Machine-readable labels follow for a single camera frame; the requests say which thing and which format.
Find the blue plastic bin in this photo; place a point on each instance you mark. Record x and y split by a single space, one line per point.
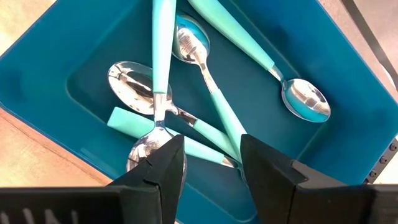
77 46

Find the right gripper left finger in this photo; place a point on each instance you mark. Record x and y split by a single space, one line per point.
93 205

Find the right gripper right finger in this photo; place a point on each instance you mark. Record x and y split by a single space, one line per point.
311 202

